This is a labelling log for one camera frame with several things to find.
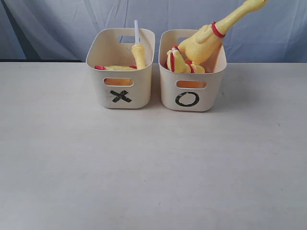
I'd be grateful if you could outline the cream bin marked X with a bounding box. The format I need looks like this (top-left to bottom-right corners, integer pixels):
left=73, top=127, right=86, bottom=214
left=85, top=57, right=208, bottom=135
left=86, top=28, right=155, bottom=109

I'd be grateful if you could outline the whole yellow rubber chicken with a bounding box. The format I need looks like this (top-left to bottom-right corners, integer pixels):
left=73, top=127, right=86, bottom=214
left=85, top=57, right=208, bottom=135
left=165, top=46, right=206, bottom=88
left=178, top=0, right=267, bottom=65

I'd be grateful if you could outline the whole yellow rubber chicken front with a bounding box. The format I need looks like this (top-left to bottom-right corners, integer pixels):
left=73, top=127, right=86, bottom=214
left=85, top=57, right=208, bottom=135
left=165, top=46, right=206, bottom=88

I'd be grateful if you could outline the cream bin marked O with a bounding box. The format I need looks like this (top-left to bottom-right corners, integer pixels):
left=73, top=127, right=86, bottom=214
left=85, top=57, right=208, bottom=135
left=159, top=29, right=227, bottom=112

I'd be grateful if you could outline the light blue backdrop curtain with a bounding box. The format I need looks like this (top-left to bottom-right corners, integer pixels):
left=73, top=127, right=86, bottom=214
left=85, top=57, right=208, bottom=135
left=0, top=0, right=307, bottom=62

